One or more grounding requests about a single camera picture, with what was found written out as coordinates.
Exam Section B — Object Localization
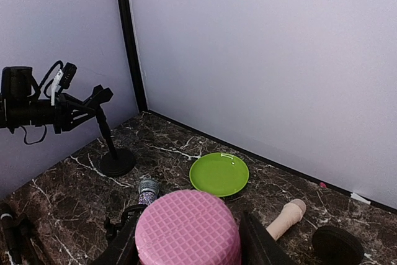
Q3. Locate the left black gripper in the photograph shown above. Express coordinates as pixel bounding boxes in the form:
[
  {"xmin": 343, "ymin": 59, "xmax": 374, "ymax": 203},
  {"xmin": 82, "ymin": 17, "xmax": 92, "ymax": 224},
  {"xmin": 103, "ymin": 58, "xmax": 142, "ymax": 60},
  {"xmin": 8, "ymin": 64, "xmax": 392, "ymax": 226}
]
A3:
[{"xmin": 54, "ymin": 93, "xmax": 99, "ymax": 133}]

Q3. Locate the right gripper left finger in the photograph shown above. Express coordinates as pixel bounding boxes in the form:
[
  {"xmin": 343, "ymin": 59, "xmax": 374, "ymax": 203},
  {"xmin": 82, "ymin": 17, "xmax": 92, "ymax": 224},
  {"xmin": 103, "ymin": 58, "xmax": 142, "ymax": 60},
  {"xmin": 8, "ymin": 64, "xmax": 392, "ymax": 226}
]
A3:
[{"xmin": 91, "ymin": 220, "xmax": 140, "ymax": 265}]

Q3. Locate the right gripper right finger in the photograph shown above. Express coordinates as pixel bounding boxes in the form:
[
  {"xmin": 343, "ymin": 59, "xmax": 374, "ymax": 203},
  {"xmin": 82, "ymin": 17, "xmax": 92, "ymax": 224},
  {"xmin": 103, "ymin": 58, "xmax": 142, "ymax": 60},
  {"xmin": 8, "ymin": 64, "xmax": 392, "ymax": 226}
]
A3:
[{"xmin": 239, "ymin": 211, "xmax": 296, "ymax": 265}]

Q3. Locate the pink microphone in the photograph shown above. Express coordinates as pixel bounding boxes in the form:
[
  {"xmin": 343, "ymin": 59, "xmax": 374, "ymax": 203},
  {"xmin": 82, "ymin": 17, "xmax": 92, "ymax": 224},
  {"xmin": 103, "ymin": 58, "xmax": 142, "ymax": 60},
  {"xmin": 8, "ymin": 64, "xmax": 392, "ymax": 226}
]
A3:
[{"xmin": 135, "ymin": 190, "xmax": 241, "ymax": 264}]

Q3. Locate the black round-base mic stand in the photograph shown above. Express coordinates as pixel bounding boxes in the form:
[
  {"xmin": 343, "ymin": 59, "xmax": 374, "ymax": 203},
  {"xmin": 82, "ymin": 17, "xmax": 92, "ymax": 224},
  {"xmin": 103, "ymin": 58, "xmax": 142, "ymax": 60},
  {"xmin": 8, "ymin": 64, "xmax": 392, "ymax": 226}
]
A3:
[{"xmin": 84, "ymin": 85, "xmax": 136, "ymax": 178}]

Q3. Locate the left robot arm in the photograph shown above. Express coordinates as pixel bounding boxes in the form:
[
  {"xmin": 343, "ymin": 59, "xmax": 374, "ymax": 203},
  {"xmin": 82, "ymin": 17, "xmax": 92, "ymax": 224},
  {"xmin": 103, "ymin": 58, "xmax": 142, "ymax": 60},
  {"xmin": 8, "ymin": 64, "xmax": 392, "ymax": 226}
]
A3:
[{"xmin": 1, "ymin": 64, "xmax": 104, "ymax": 134}]

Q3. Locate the black tripod mic stand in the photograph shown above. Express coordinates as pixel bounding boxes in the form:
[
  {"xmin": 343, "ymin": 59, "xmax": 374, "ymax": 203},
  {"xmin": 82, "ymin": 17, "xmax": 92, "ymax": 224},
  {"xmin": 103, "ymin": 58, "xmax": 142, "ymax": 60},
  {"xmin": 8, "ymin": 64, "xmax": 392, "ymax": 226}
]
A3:
[{"xmin": 104, "ymin": 204, "xmax": 147, "ymax": 245}]

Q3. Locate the purple glitter microphone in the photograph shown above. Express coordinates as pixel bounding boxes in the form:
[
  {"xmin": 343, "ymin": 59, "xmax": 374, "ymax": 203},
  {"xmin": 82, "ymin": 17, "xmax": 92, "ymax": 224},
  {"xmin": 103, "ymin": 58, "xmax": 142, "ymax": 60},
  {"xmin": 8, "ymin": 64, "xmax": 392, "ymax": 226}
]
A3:
[{"xmin": 138, "ymin": 179, "xmax": 159, "ymax": 205}]

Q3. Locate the black empty mic stand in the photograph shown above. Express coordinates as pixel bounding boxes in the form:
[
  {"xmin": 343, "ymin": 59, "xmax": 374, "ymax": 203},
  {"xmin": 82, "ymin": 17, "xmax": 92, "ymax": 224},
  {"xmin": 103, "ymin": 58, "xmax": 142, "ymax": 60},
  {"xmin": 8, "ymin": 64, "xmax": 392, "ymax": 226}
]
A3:
[{"xmin": 311, "ymin": 225, "xmax": 364, "ymax": 264}]

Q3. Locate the black stand front left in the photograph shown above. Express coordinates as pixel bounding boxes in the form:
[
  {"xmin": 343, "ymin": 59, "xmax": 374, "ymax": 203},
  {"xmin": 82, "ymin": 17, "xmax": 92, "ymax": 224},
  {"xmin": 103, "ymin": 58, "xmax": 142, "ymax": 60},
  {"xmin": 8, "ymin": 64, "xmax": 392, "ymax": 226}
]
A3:
[{"xmin": 14, "ymin": 213, "xmax": 43, "ymax": 265}]

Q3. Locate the black microphone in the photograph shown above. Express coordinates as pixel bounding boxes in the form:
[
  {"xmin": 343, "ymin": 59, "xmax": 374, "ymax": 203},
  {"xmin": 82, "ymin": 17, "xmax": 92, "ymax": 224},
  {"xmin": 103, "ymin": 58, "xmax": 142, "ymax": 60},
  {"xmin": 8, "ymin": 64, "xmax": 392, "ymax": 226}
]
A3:
[{"xmin": 1, "ymin": 202, "xmax": 22, "ymax": 264}]

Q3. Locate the green plate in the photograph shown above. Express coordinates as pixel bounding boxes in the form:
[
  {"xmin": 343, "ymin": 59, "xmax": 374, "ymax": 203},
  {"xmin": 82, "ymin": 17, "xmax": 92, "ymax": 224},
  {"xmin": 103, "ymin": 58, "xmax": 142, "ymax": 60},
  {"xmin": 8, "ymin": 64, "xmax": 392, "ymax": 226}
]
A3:
[{"xmin": 189, "ymin": 152, "xmax": 250, "ymax": 197}]

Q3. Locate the left black frame post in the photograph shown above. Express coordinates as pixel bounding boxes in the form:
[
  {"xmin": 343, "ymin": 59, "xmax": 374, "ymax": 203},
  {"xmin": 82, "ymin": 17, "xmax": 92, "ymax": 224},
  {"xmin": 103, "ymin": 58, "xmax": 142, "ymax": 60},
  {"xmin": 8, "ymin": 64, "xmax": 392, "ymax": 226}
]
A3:
[{"xmin": 117, "ymin": 0, "xmax": 148, "ymax": 112}]

